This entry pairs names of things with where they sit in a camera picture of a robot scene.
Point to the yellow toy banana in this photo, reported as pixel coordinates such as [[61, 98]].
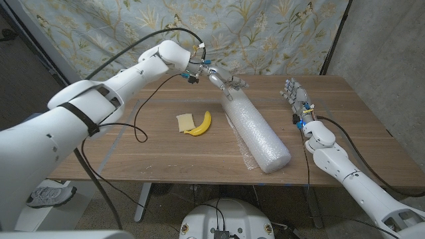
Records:
[[204, 126]]

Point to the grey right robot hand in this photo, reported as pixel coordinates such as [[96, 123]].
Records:
[[300, 99]]

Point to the white table leg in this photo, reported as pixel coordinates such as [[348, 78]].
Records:
[[143, 202]]

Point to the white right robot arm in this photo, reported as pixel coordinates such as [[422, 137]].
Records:
[[358, 186]]

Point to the pale yellow sponge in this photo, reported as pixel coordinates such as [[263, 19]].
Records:
[[186, 122]]

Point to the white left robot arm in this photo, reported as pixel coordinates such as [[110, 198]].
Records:
[[66, 126]]

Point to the black backdrop stand pole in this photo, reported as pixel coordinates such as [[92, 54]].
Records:
[[335, 36]]

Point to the floral printed backdrop cloth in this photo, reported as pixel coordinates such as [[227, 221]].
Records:
[[249, 33]]

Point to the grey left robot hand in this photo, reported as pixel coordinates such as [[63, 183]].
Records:
[[217, 76]]

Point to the grey sneaker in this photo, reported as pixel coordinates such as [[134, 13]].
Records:
[[50, 196]]

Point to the clear bubble wrap roll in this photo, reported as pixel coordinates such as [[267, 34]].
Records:
[[255, 132]]

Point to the grey table leg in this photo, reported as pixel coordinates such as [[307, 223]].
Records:
[[313, 206]]

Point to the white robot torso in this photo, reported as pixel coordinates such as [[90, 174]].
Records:
[[227, 215]]

